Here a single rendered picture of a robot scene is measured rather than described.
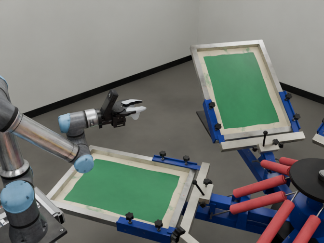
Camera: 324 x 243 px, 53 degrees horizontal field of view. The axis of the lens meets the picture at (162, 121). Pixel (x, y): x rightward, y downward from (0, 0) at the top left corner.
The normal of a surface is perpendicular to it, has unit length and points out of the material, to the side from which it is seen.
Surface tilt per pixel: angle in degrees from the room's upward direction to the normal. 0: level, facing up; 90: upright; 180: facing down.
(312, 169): 0
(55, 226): 0
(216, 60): 32
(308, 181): 0
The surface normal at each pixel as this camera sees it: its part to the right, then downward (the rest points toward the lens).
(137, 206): -0.01, -0.85
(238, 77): 0.10, -0.44
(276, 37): -0.75, 0.36
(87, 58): 0.67, 0.39
